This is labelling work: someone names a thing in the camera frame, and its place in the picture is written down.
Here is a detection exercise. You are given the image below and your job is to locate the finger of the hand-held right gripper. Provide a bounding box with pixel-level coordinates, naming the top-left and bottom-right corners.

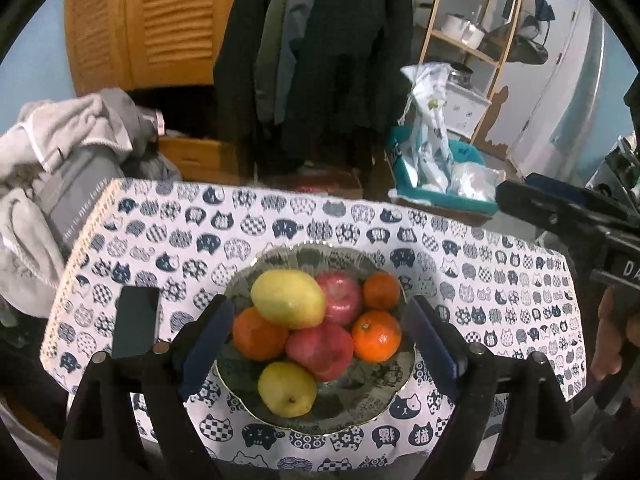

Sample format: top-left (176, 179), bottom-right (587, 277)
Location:
top-left (495, 180), bottom-right (631, 244)
top-left (525, 172), bottom-right (622, 218)

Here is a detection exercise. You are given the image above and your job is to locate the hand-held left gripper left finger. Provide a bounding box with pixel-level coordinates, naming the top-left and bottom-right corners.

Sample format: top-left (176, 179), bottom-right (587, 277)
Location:
top-left (56, 294), bottom-right (236, 480)

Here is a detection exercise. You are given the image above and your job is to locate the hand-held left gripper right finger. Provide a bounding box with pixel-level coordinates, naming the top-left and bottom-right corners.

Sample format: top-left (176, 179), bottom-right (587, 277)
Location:
top-left (402, 295), bottom-right (588, 480)

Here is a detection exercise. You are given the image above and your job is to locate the large orange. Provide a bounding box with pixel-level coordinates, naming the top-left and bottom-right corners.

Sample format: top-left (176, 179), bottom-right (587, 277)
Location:
top-left (232, 306), bottom-right (291, 361)

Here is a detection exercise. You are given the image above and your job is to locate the small orange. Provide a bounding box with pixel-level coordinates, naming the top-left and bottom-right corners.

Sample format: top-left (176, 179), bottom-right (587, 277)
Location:
top-left (362, 272), bottom-right (402, 311)
top-left (351, 310), bottom-right (402, 364)

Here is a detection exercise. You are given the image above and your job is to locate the green glass bowl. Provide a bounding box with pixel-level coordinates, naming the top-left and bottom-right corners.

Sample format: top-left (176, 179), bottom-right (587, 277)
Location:
top-left (215, 241), bottom-right (417, 436)

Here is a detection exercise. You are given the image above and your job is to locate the large yellow lemon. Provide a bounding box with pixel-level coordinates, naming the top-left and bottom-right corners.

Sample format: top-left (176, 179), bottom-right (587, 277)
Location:
top-left (250, 269), bottom-right (327, 331)

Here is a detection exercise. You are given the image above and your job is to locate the red apple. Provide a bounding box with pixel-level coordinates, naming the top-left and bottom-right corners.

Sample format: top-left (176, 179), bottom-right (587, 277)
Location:
top-left (315, 271), bottom-right (365, 326)
top-left (285, 321), bottom-right (355, 382)

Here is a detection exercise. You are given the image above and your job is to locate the person's right hand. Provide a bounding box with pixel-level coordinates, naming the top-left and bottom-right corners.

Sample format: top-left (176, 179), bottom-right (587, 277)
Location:
top-left (590, 287), bottom-right (632, 383)

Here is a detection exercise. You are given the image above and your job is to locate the clear plastic bag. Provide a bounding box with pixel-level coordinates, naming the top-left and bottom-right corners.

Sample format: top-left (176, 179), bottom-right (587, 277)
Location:
top-left (447, 162), bottom-right (506, 201)

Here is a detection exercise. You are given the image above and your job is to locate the black smartphone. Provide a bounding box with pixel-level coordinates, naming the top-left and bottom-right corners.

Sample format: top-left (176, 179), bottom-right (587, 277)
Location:
top-left (111, 286), bottom-right (162, 361)

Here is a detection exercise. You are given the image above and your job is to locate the cat-print tablecloth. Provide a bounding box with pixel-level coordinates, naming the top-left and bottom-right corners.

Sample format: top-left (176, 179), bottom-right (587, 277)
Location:
top-left (40, 177), bottom-right (588, 466)

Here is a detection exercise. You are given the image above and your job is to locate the white rice bag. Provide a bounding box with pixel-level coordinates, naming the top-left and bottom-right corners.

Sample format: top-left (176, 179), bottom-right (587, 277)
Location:
top-left (397, 62), bottom-right (456, 193)

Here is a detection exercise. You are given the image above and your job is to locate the olive hanging bag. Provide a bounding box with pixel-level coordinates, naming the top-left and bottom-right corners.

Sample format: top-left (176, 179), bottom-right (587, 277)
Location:
top-left (510, 15), bottom-right (548, 66)

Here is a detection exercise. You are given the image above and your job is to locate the teal plastic crate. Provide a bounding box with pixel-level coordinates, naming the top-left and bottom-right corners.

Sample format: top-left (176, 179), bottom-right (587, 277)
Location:
top-left (387, 125), bottom-right (501, 213)

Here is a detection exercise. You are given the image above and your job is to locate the steel pot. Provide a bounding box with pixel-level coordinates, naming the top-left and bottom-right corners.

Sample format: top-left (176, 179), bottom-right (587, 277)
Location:
top-left (447, 62), bottom-right (476, 88)

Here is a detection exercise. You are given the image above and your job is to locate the wooden shelf rack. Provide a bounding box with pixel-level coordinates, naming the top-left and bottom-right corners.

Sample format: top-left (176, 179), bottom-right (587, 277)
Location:
top-left (415, 0), bottom-right (531, 141)

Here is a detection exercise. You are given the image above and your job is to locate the wooden drawer box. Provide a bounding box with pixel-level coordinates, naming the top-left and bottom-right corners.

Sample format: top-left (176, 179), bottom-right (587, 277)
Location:
top-left (157, 137), bottom-right (241, 186)

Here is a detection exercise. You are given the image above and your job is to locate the white enamel pot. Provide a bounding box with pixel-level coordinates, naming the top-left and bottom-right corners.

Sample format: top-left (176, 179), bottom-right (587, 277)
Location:
top-left (442, 12), bottom-right (487, 50)

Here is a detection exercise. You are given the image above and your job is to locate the grey garment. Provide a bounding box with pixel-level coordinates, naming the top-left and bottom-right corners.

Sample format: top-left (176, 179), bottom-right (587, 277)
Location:
top-left (45, 90), bottom-right (183, 261)

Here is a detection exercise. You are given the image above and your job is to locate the black hanging coat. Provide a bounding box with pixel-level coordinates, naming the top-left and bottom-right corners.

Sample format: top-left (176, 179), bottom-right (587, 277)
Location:
top-left (212, 0), bottom-right (416, 181)

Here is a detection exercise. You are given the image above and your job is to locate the beige garment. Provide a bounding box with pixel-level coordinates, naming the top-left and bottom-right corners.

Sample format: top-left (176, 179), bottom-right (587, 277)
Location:
top-left (0, 95), bottom-right (133, 311)

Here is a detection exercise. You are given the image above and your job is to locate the grey hanging jacket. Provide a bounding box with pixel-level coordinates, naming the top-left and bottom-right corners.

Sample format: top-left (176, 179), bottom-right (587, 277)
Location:
top-left (255, 0), bottom-right (306, 126)

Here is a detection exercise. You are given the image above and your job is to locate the wooden louvered cabinet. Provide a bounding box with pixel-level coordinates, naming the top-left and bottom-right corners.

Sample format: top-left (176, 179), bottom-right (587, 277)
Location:
top-left (64, 0), bottom-right (248, 98)

